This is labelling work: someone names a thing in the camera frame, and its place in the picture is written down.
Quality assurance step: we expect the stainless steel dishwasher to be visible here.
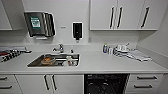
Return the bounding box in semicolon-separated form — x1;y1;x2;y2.
83;73;130;94

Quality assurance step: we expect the white cup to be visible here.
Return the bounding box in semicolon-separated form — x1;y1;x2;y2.
65;54;74;67

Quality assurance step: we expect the blue dish soap bottle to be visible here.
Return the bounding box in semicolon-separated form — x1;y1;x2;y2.
102;43;109;55

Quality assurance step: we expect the chrome sink faucet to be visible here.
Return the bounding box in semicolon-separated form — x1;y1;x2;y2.
52;43;65;55

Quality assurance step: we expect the small white bottle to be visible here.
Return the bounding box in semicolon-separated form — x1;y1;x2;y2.
108;46;114;55

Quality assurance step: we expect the stack of white plates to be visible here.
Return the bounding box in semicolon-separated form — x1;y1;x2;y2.
113;43;133;58

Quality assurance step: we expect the brown bowl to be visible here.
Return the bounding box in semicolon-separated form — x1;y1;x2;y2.
40;56;55;66

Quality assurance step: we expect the steel kitchen sink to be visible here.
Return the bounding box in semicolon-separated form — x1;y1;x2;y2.
26;53;81;69

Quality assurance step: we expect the dark paper towel dispenser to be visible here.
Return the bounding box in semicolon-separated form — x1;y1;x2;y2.
23;11;57;39

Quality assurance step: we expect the white drawer cabinet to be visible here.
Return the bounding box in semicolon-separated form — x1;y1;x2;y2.
0;74;23;94
125;73;165;94

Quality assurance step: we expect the black wall soap dispenser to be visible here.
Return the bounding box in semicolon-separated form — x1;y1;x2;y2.
72;21;84;42

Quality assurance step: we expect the white wall outlet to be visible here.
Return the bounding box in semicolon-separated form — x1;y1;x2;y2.
59;25;67;29

